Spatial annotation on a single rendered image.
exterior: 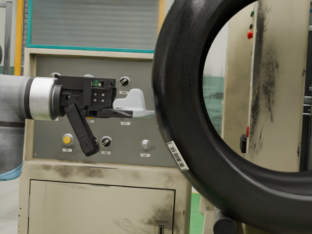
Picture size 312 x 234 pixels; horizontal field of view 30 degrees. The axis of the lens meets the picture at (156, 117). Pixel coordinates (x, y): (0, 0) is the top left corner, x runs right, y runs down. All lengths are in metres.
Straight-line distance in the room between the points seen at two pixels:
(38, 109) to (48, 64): 0.76
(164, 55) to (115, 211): 0.90
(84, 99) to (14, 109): 0.15
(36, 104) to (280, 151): 0.62
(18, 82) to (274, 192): 0.55
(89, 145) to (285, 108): 0.53
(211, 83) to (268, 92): 9.01
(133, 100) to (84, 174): 0.75
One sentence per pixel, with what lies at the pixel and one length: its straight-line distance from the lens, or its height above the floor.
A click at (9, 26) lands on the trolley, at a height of 1.68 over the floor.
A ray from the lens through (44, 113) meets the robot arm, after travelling 1.21.
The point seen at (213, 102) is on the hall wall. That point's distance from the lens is 10.47.
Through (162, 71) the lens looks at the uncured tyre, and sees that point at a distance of 1.09.
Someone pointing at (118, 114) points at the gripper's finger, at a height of 1.11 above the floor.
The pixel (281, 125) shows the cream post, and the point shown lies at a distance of 1.48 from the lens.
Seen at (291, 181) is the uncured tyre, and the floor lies 0.97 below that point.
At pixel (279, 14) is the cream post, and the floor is 1.36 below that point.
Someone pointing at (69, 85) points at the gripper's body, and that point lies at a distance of 1.21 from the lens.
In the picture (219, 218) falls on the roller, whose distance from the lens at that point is 1.14.
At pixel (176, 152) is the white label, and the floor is 1.05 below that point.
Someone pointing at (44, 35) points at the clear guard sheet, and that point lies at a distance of 1.95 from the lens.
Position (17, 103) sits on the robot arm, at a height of 1.12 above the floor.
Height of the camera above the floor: 1.17
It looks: 3 degrees down
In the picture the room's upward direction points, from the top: 3 degrees clockwise
